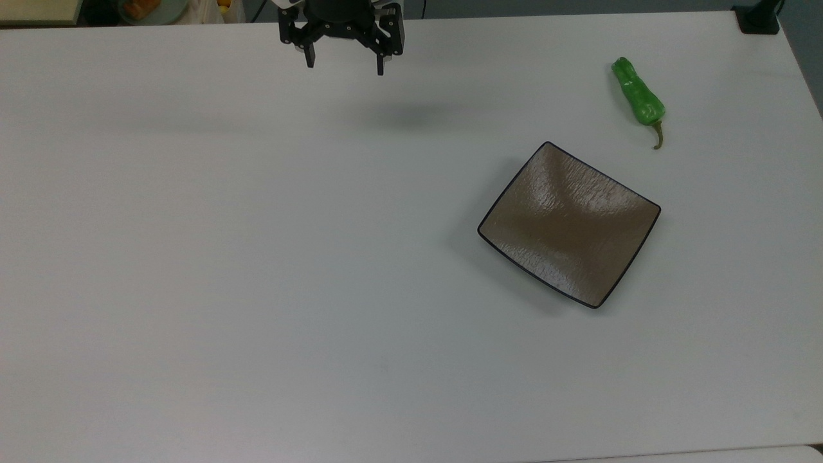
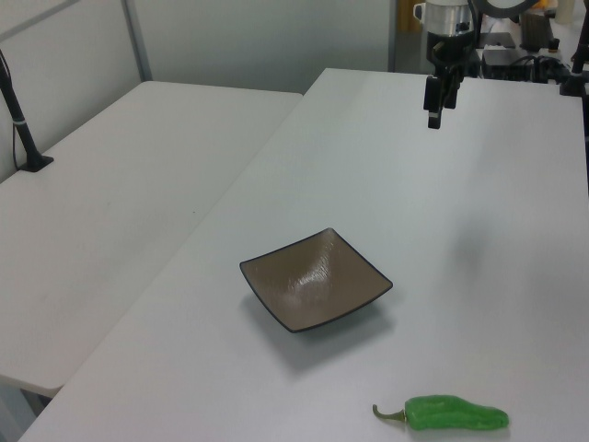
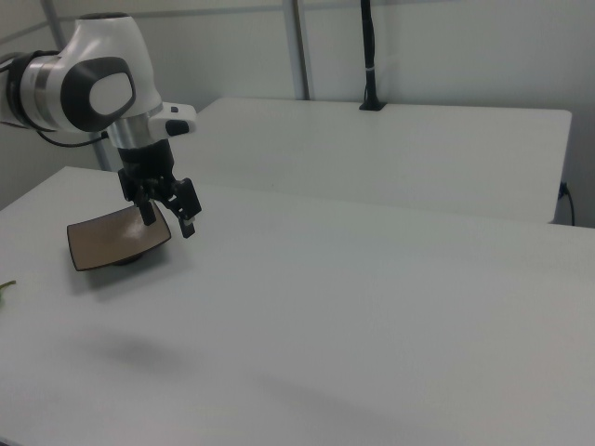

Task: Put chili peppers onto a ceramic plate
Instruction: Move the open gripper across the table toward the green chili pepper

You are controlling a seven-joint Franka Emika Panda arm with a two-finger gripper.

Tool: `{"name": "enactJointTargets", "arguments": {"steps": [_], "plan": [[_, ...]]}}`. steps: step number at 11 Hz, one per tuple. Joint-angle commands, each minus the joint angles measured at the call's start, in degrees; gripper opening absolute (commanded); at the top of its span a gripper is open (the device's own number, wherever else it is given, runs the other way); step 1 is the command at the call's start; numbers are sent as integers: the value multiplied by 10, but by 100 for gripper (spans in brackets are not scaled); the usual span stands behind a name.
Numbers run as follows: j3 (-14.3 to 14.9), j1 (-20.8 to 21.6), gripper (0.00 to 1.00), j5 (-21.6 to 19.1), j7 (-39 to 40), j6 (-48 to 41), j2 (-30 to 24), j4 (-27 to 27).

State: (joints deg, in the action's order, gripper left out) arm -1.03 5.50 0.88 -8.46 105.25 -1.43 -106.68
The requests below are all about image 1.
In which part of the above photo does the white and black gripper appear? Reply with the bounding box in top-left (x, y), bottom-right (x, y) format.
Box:
top-left (278, 0), bottom-right (404, 77)

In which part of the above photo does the green chili pepper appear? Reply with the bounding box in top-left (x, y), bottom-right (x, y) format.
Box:
top-left (611, 57), bottom-right (667, 150)

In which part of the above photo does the square brown ceramic plate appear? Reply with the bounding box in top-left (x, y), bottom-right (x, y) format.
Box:
top-left (476, 141), bottom-right (662, 310)

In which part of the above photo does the white bag with yellow item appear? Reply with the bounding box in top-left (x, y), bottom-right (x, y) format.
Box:
top-left (190, 0), bottom-right (248, 24)

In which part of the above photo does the green bowl with orange food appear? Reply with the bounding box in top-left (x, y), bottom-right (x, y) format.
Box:
top-left (118, 0), bottom-right (190, 26)

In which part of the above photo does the wooden board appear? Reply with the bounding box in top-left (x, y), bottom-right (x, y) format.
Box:
top-left (0, 0), bottom-right (85, 27)

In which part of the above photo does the black clamp mount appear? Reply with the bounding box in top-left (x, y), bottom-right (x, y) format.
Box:
top-left (732, 0), bottom-right (786, 35)

